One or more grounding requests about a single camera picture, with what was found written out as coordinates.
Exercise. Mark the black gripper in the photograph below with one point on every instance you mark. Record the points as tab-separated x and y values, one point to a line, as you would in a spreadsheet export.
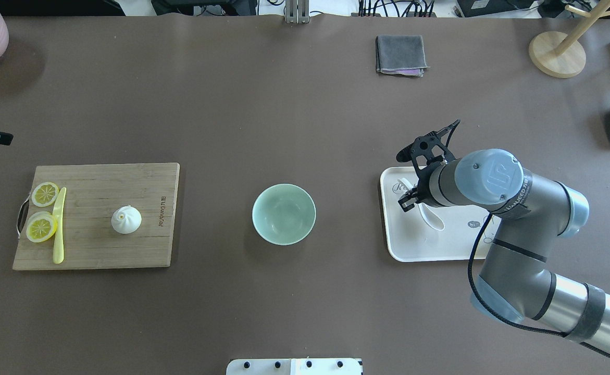
422	186

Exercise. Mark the white ceramic spoon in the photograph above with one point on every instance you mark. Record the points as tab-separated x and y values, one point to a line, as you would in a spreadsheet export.
429	217

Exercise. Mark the white steamed bun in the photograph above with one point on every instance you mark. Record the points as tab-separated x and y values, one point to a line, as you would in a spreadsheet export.
126	219

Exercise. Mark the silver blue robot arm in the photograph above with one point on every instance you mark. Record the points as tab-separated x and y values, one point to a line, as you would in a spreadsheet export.
514	285

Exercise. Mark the light green ceramic bowl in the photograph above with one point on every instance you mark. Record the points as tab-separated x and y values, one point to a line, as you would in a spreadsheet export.
284	214

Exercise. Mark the cream rabbit serving tray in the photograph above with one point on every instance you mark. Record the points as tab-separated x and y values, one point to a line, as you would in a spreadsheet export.
410	239

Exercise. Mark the grey folded cloth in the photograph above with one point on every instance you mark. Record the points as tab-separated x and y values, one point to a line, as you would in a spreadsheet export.
401	54

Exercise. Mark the wooden mug tree stand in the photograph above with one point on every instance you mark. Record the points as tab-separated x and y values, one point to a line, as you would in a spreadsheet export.
560	55

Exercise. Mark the wooden cutting board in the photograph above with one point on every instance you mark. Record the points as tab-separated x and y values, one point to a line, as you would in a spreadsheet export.
94	193

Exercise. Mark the yellow plastic knife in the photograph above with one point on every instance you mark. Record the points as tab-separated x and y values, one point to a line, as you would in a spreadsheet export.
58	213

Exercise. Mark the upper lemon slice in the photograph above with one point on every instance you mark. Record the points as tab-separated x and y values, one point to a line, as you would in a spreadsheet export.
45	194

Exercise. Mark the lemon slice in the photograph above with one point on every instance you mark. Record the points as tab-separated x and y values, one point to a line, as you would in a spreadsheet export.
45	194
41	226

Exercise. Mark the lower lemon slice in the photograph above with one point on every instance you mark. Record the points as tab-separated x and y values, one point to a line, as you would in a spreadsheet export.
41	226

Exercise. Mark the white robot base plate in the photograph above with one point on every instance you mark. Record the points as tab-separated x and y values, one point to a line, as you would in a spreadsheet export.
333	365

